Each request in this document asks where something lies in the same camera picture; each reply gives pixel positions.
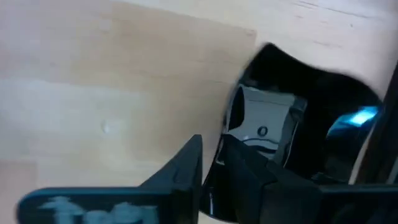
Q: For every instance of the black wavy-rim plate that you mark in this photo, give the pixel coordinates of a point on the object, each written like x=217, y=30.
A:
x=311, y=93

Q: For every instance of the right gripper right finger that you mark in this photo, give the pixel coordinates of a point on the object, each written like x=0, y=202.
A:
x=295, y=205

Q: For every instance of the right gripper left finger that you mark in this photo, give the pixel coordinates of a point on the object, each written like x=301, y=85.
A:
x=124, y=205

